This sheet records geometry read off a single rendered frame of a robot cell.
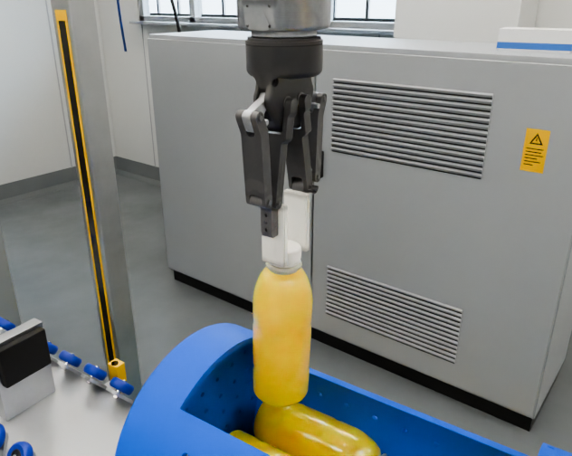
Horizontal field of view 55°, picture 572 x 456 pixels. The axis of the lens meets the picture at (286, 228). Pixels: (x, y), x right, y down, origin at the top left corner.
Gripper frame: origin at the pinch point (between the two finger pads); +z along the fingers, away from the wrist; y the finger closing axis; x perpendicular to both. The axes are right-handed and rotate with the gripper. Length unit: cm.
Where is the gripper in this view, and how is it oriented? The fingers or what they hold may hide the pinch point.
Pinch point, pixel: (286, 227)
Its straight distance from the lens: 60.8
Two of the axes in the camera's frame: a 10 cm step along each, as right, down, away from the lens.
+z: 0.1, 9.2, 3.9
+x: 8.4, 2.1, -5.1
